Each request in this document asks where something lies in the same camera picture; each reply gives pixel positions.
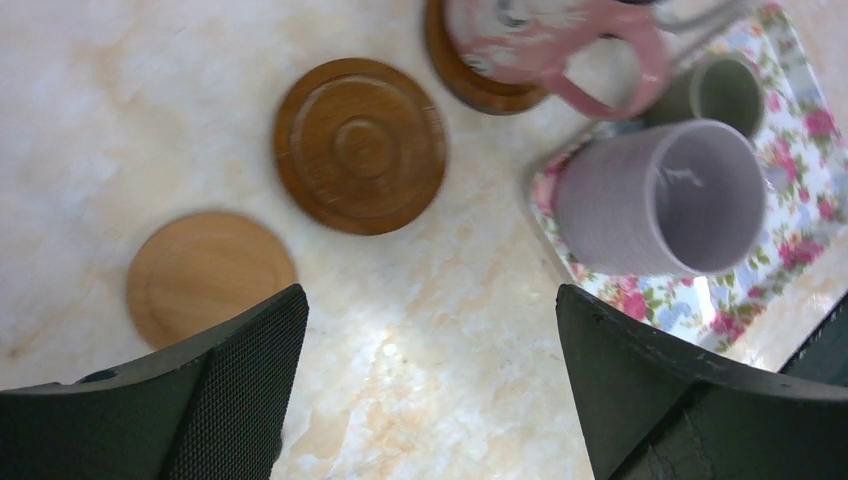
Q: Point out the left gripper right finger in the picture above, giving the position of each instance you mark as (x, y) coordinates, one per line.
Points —
(653, 406)

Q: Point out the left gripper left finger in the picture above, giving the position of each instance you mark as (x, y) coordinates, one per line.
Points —
(208, 407)

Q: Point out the light brown small coaster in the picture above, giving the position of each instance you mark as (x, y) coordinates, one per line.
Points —
(201, 270)

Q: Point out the brown coaster one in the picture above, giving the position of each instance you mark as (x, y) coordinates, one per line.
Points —
(359, 146)

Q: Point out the brown coaster two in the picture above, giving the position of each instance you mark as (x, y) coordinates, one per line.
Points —
(475, 91)

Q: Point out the pink mug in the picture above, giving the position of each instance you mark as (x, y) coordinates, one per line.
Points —
(518, 42)

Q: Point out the small grey-green cup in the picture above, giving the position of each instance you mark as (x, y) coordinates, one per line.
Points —
(723, 87)

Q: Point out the floral tray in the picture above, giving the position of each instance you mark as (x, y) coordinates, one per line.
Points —
(803, 157)

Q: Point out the lilac mug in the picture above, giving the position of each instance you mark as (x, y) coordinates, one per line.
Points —
(684, 199)

